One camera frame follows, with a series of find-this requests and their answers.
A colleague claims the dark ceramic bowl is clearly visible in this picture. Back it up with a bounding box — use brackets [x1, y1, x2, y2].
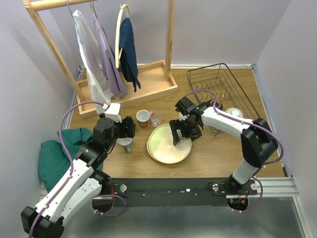
[210, 100, 223, 111]

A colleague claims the pink mug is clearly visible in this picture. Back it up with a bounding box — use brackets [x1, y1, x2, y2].
[136, 110, 154, 128]

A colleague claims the black wire dish rack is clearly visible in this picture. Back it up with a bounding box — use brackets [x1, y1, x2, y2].
[186, 62, 260, 136]

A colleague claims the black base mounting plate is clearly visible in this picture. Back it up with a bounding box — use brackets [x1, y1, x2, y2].
[93, 178, 258, 208]

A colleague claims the lavender hanging garment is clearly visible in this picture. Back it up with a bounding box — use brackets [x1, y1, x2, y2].
[93, 14, 127, 100]

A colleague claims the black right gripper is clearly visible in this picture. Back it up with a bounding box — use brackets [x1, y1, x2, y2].
[169, 117, 202, 145]

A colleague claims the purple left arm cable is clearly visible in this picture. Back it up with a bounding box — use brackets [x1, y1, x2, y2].
[27, 101, 126, 238]

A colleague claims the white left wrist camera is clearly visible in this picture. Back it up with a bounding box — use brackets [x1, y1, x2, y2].
[102, 103, 122, 122]

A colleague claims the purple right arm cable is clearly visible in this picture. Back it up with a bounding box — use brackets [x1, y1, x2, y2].
[183, 89, 284, 214]

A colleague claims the grey blue mug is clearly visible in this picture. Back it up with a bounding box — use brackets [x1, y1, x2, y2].
[117, 137, 133, 153]

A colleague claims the cream plate with branch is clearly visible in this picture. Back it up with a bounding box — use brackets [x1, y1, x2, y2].
[149, 123, 192, 164]

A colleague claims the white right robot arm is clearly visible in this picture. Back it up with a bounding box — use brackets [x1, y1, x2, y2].
[169, 97, 280, 194]

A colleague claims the clear drinking glass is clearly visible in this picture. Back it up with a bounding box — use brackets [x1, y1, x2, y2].
[150, 111, 162, 127]

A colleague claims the navy hanging garment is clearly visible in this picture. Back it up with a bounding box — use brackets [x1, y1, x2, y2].
[119, 18, 141, 93]

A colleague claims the orange rimmed bird plate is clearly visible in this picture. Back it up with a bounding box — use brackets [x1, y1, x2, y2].
[146, 139, 158, 162]

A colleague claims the wooden clothes rack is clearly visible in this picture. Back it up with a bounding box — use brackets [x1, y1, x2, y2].
[23, 0, 178, 119]

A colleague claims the cream round hanger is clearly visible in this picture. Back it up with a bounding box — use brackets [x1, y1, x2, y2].
[114, 4, 129, 68]

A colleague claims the white hanging garment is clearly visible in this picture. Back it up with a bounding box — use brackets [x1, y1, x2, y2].
[73, 10, 113, 105]

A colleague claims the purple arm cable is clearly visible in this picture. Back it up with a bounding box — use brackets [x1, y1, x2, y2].
[27, 101, 126, 238]
[183, 89, 284, 214]

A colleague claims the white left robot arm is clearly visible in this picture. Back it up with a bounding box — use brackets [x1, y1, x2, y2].
[21, 116, 136, 238]

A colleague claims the green cloth pile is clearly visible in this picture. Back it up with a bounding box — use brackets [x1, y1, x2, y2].
[38, 128, 92, 192]

